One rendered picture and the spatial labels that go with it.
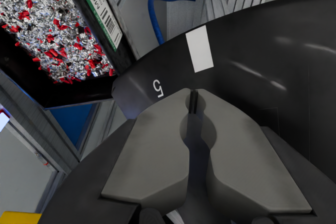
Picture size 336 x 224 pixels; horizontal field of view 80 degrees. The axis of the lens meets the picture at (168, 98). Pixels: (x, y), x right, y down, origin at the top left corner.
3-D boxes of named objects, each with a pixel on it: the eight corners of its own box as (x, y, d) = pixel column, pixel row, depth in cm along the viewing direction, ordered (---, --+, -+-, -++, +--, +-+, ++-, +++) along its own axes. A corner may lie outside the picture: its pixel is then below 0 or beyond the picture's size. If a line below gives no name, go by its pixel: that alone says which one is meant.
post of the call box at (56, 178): (67, 175, 62) (48, 221, 54) (57, 174, 62) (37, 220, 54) (63, 171, 60) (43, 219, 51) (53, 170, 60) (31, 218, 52)
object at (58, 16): (58, 30, 25) (63, 19, 23) (47, 22, 24) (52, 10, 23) (63, 23, 26) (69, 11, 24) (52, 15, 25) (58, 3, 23)
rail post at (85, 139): (127, 36, 122) (81, 157, 70) (121, 36, 123) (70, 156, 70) (126, 30, 119) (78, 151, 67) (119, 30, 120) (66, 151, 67)
